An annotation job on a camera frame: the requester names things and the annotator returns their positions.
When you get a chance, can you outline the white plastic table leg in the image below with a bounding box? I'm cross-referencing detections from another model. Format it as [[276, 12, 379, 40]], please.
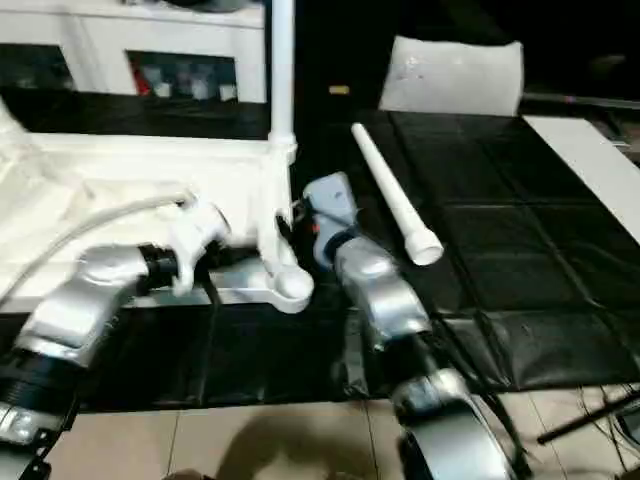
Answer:
[[349, 121, 446, 267], [0, 93, 32, 147], [267, 0, 301, 152]]

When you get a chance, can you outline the black padded work mat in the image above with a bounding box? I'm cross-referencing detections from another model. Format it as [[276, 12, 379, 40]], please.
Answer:
[[0, 87, 640, 414]]

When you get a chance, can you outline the white cabinet with glass doors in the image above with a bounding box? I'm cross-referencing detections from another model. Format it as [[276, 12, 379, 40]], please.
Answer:
[[0, 0, 270, 105]]

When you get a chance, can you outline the white flat board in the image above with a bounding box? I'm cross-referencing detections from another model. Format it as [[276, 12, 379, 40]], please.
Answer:
[[521, 113, 640, 232]]

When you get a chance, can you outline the black metal bar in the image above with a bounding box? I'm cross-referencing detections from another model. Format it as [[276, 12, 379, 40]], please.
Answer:
[[536, 393, 640, 445]]

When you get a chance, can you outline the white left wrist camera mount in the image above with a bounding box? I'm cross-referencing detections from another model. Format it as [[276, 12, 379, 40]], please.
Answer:
[[166, 198, 233, 297]]

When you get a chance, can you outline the black left wrist camera cable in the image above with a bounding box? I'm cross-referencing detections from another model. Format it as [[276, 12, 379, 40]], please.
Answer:
[[0, 188, 197, 302]]

